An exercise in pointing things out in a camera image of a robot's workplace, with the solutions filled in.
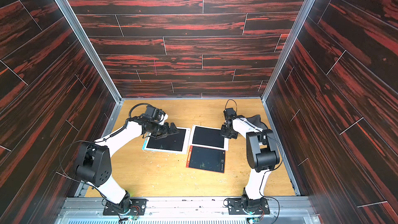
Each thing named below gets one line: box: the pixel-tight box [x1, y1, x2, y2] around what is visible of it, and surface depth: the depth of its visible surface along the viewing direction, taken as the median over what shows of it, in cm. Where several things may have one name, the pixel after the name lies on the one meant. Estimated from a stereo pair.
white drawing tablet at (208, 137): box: [189, 124, 230, 151], surface depth 100 cm
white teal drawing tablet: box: [141, 127, 191, 155], surface depth 97 cm
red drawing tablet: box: [185, 145, 226, 174], surface depth 90 cm
